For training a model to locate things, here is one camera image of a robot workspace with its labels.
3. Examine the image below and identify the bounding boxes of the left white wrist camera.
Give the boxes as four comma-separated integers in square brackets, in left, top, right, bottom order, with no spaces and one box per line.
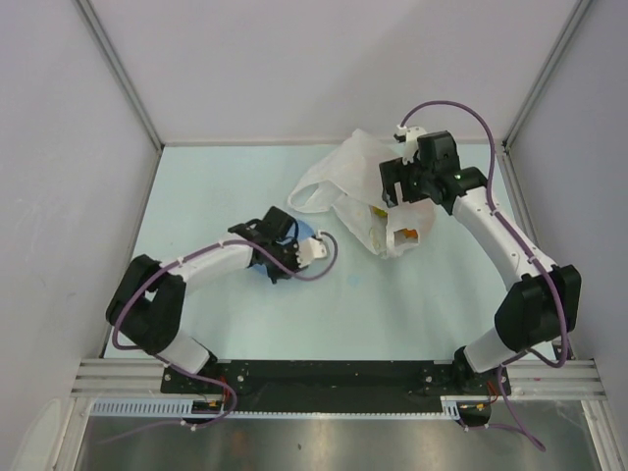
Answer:
[296,235,328,268]

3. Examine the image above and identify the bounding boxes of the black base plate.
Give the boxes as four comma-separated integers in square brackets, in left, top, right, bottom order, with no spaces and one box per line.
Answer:
[160,359,511,417]

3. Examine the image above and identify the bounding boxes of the aluminium frame rail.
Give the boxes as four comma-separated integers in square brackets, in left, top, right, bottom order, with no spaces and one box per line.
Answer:
[71,358,606,401]

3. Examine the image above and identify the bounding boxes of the white slotted cable duct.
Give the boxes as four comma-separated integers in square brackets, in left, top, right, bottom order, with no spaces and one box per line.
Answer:
[90,398,460,420]

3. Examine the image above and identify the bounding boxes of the white plastic bag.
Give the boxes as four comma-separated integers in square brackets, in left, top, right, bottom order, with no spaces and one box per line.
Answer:
[288,130,436,258]

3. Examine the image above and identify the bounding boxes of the blue plastic plate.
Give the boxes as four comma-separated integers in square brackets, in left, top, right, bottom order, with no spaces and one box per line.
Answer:
[250,219,314,275]

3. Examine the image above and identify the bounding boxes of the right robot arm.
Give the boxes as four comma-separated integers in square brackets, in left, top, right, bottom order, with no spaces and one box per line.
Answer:
[379,126,582,393]

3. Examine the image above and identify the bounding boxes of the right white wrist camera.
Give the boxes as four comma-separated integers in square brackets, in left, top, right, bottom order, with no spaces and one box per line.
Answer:
[393,125,427,165]

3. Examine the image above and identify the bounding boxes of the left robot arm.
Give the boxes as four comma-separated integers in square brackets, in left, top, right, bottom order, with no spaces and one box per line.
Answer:
[106,206,320,393]

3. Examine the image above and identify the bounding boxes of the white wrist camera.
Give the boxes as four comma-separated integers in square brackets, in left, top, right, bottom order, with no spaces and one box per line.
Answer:
[393,125,427,165]
[296,235,328,268]

